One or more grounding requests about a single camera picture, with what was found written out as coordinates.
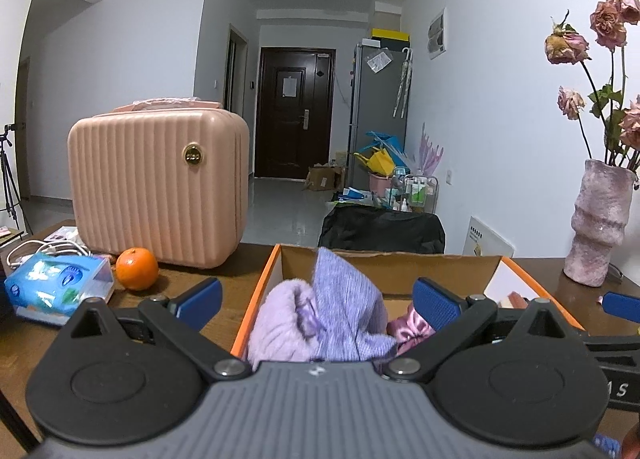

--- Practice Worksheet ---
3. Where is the black tripod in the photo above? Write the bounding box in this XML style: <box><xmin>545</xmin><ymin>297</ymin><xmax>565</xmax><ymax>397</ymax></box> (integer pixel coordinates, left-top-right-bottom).
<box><xmin>0</xmin><ymin>123</ymin><xmax>33</xmax><ymax>235</ymax></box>

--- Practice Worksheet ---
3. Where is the orange fruit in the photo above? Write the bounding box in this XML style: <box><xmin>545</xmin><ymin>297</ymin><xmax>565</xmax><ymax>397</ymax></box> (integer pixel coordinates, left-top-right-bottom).
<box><xmin>115</xmin><ymin>247</ymin><xmax>160</xmax><ymax>291</ymax></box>

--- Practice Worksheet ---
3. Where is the white electrical panel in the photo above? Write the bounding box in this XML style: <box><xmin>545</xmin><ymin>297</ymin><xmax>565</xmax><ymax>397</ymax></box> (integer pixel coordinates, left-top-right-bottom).
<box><xmin>428</xmin><ymin>7</ymin><xmax>447</xmax><ymax>60</ymax></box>

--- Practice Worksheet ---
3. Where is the light purple fluffy cloth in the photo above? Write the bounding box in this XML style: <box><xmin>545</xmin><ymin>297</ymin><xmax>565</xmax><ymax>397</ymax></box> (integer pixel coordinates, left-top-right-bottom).
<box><xmin>246</xmin><ymin>279</ymin><xmax>321</xmax><ymax>372</ymax></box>

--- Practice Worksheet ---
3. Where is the black bag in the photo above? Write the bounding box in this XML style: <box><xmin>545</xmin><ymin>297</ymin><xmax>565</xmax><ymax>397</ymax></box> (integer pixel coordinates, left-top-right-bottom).
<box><xmin>318</xmin><ymin>206</ymin><xmax>446</xmax><ymax>255</ymax></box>

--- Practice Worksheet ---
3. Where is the small brown cardboard box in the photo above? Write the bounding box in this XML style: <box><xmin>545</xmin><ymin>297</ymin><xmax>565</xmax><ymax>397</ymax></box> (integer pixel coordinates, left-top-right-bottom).
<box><xmin>305</xmin><ymin>165</ymin><xmax>346</xmax><ymax>192</ymax></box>

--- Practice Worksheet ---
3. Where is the grey refrigerator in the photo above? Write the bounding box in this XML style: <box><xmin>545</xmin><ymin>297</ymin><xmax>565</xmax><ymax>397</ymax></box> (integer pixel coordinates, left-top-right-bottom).
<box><xmin>348</xmin><ymin>39</ymin><xmax>412</xmax><ymax>192</ymax></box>

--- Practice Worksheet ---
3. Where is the wire cart with bottles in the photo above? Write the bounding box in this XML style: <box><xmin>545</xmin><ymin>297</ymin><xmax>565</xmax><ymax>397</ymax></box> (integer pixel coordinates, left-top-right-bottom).
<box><xmin>387</xmin><ymin>174</ymin><xmax>438</xmax><ymax>214</ymax></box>

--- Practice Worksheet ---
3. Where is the blue folded rack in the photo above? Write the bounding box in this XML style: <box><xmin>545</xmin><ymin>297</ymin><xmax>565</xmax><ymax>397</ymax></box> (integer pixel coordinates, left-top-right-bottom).
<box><xmin>365</xmin><ymin>130</ymin><xmax>406</xmax><ymax>154</ymax></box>

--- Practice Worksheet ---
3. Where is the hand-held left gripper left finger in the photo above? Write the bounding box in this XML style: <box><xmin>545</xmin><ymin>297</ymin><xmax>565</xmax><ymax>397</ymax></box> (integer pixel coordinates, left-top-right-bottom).
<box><xmin>67</xmin><ymin>277</ymin><xmax>252</xmax><ymax>382</ymax></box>

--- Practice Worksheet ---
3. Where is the orange red cardboard box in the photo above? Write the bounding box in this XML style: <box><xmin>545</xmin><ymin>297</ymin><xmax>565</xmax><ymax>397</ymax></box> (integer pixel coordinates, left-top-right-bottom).
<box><xmin>230</xmin><ymin>243</ymin><xmax>586</xmax><ymax>365</ymax></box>

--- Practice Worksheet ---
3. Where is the dried pink rose bouquet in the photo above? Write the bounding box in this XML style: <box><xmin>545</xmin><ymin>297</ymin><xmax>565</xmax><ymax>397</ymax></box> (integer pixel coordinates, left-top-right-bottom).
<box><xmin>544</xmin><ymin>0</ymin><xmax>640</xmax><ymax>172</ymax></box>

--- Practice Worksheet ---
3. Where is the purple knit cloth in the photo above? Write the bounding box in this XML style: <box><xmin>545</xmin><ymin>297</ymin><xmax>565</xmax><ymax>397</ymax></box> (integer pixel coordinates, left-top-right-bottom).
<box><xmin>297</xmin><ymin>246</ymin><xmax>398</xmax><ymax>364</ymax></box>

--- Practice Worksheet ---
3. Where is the white charger cable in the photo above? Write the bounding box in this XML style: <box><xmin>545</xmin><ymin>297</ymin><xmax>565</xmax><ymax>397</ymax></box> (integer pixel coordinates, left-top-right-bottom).
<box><xmin>5</xmin><ymin>231</ymin><xmax>93</xmax><ymax>270</ymax></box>

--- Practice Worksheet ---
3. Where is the white flat panel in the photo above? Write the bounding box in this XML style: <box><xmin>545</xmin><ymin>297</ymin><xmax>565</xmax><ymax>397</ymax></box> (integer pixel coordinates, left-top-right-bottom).
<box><xmin>469</xmin><ymin>216</ymin><xmax>515</xmax><ymax>257</ymax></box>

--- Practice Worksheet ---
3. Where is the pink ribbed suitcase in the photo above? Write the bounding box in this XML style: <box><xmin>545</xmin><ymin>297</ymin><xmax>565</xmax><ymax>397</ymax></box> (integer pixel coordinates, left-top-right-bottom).
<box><xmin>67</xmin><ymin>98</ymin><xmax>251</xmax><ymax>270</ymax></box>

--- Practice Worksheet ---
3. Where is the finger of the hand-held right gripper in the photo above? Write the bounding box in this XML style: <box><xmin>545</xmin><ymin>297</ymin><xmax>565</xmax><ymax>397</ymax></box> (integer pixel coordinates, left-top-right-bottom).
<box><xmin>601</xmin><ymin>291</ymin><xmax>640</xmax><ymax>324</ymax></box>
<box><xmin>580</xmin><ymin>330</ymin><xmax>640</xmax><ymax>365</ymax></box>

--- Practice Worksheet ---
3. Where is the yellow black box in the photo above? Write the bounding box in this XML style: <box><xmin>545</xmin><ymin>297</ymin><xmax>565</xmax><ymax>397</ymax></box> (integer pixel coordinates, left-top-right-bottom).
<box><xmin>371</xmin><ymin>28</ymin><xmax>411</xmax><ymax>47</ymax></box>

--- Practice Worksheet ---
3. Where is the pink satin scrunchie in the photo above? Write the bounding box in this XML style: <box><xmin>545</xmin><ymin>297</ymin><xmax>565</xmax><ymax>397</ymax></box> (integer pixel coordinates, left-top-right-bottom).
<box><xmin>386</xmin><ymin>304</ymin><xmax>436</xmax><ymax>355</ymax></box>

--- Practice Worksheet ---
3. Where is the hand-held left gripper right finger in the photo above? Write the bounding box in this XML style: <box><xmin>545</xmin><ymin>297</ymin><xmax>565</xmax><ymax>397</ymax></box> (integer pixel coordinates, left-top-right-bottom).
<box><xmin>384</xmin><ymin>277</ymin><xmax>572</xmax><ymax>384</ymax></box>

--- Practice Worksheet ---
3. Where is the blue tissue pack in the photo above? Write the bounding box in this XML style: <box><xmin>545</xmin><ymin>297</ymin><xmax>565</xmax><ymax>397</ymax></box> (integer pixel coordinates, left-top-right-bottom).
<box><xmin>4</xmin><ymin>253</ymin><xmax>116</xmax><ymax>327</ymax></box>

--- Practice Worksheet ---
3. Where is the pink textured vase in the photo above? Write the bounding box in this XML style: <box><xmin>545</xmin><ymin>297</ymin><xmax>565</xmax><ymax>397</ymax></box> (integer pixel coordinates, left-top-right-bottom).
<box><xmin>563</xmin><ymin>159</ymin><xmax>636</xmax><ymax>287</ymax></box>

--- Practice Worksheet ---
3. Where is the purple feather decoration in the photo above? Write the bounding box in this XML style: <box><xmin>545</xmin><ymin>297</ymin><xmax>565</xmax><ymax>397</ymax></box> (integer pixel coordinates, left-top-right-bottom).
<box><xmin>417</xmin><ymin>123</ymin><xmax>446</xmax><ymax>174</ymax></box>

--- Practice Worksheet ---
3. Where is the dark brown door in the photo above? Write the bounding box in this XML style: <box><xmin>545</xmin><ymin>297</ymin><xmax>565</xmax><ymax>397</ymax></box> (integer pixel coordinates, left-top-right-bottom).
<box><xmin>254</xmin><ymin>46</ymin><xmax>337</xmax><ymax>180</ymax></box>

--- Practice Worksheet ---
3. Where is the white folded umbrella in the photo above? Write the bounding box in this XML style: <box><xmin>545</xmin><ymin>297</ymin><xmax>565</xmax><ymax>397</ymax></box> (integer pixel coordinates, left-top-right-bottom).
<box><xmin>393</xmin><ymin>49</ymin><xmax>414</xmax><ymax>118</ymax></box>

